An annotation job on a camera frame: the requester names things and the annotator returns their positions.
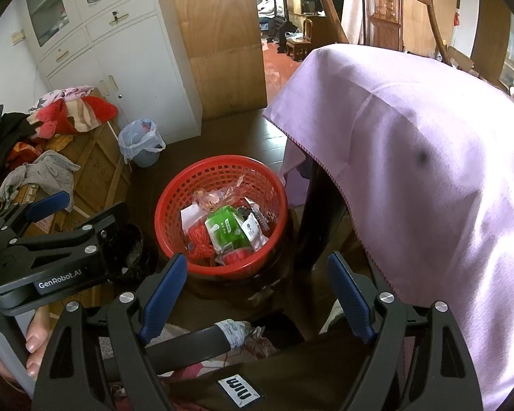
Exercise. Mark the white metal cabinet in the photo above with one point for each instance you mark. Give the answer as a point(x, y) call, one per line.
point(132, 51)

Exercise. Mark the light wooden wardrobe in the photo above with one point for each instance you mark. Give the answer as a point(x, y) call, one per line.
point(424, 8)

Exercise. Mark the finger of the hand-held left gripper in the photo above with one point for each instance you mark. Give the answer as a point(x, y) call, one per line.
point(47, 203)
point(103, 218)

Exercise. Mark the wooden partition panel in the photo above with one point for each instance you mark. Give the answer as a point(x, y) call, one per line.
point(218, 51)

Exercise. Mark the red ribbon bow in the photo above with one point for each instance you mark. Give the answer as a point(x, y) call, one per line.
point(201, 239)

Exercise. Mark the dark striped wrapper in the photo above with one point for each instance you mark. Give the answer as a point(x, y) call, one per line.
point(261, 218)

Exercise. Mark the black taped bar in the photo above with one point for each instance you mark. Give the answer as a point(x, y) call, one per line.
point(184, 346)

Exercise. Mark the wooden armchair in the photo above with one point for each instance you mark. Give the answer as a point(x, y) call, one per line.
point(385, 8)

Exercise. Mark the small wooden chair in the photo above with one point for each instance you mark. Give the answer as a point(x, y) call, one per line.
point(297, 47)

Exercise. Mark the bag-lined blue waste bin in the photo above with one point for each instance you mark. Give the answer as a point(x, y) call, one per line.
point(141, 141)

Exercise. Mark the black cloth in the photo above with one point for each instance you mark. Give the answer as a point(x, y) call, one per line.
point(15, 126)

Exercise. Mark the black waste bin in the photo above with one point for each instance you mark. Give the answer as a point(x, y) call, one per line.
point(132, 257)

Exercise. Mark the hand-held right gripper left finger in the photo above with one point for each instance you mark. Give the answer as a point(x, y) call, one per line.
point(162, 295)

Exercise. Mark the dark wooden table leg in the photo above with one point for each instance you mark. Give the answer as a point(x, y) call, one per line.
point(321, 214)

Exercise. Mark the brown display cabinet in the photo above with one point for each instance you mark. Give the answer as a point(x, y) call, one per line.
point(492, 30)

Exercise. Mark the clear plastic wrapper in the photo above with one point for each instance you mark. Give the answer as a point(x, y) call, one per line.
point(216, 195)

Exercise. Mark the purple tablecloth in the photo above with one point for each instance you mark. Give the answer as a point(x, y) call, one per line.
point(411, 158)

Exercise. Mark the white small packet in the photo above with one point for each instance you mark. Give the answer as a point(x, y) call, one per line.
point(252, 231)

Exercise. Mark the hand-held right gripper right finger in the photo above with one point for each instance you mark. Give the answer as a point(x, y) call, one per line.
point(347, 295)

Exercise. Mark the red plastic basket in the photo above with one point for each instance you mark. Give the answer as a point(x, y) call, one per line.
point(171, 205)

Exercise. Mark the green wet wipes packet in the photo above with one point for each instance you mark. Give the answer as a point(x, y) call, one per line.
point(225, 227)

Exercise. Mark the pink floral curtain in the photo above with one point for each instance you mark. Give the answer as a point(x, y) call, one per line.
point(355, 8)

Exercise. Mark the white paper scrap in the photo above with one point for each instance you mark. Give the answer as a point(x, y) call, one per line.
point(192, 218)

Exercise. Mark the red patterned blanket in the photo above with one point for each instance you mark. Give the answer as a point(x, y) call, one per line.
point(64, 115)

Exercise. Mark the grey cloth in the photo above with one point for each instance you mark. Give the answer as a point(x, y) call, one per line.
point(47, 171)

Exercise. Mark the brown cloth with label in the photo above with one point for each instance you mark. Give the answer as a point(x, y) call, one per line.
point(304, 376)

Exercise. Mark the person's left hand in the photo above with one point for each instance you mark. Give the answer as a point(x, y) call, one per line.
point(38, 329)

